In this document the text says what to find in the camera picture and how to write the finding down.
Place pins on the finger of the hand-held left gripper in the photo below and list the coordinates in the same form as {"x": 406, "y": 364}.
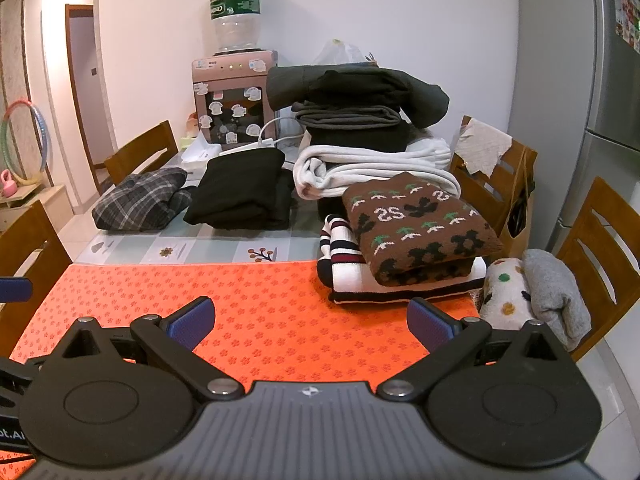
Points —
{"x": 15, "y": 291}

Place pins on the wooden door frame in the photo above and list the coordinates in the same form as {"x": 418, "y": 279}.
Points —
{"x": 79, "y": 7}

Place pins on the grey folded trousers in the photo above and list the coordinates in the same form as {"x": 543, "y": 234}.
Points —
{"x": 345, "y": 117}

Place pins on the pink kettlebell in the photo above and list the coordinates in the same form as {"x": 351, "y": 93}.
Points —
{"x": 7, "y": 187}

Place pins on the spotted white fleece blanket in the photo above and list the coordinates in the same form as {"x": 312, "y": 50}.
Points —
{"x": 505, "y": 290}

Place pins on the colourful hula hoop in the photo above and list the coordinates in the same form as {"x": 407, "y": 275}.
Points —
{"x": 47, "y": 147}

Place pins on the beige towel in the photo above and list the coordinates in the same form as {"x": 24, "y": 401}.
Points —
{"x": 482, "y": 147}

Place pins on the orange flower-print mat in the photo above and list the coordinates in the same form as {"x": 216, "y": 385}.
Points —
{"x": 280, "y": 320}

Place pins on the white tissue box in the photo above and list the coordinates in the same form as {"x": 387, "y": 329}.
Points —
{"x": 200, "y": 150}

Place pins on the black folded trousers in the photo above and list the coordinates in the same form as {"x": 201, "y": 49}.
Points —
{"x": 360, "y": 141}

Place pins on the checked floral tablecloth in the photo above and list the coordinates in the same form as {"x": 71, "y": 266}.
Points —
{"x": 220, "y": 250}

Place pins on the wooden chair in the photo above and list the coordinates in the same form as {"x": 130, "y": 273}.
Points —
{"x": 140, "y": 147}
{"x": 35, "y": 245}
{"x": 456, "y": 157}
{"x": 600, "y": 192}

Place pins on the grey fleece garment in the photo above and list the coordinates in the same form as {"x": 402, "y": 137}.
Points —
{"x": 555, "y": 290}

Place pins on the silver refrigerator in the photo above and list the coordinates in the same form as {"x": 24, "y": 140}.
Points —
{"x": 610, "y": 85}

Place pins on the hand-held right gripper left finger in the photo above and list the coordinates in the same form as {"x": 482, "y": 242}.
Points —
{"x": 192, "y": 322}

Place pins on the cluster of fridge magnets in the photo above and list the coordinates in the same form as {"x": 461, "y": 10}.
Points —
{"x": 625, "y": 10}

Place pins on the dark grey folded jacket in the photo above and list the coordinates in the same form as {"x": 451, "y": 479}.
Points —
{"x": 350, "y": 85}

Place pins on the white folded sweatshirt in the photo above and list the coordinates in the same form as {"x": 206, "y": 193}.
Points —
{"x": 350, "y": 165}

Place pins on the black folded sweater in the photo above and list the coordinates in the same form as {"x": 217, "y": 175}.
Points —
{"x": 240, "y": 190}

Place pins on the low light wood cabinet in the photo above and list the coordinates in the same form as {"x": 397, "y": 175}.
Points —
{"x": 40, "y": 205}

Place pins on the striped folded sweater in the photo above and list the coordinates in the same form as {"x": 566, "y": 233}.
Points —
{"x": 350, "y": 272}

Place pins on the brown paper bag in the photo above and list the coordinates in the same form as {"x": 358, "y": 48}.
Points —
{"x": 527, "y": 240}

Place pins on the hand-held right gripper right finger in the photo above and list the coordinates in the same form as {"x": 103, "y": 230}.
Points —
{"x": 427, "y": 327}

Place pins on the pink water dispenser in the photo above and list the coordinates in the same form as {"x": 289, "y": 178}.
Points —
{"x": 230, "y": 110}

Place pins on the white plastic bag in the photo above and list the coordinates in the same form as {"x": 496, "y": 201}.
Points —
{"x": 340, "y": 52}

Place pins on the pink and green packet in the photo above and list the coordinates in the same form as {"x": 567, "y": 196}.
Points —
{"x": 192, "y": 125}

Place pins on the dark folded clothing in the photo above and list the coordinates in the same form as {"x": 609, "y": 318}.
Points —
{"x": 331, "y": 207}

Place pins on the grey plaid shirt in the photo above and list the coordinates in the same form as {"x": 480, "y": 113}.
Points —
{"x": 135, "y": 200}

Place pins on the clear water bottle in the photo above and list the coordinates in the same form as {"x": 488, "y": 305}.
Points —
{"x": 235, "y": 25}

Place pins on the brown patterned knitted sweater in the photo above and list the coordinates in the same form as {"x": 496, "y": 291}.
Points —
{"x": 420, "y": 230}

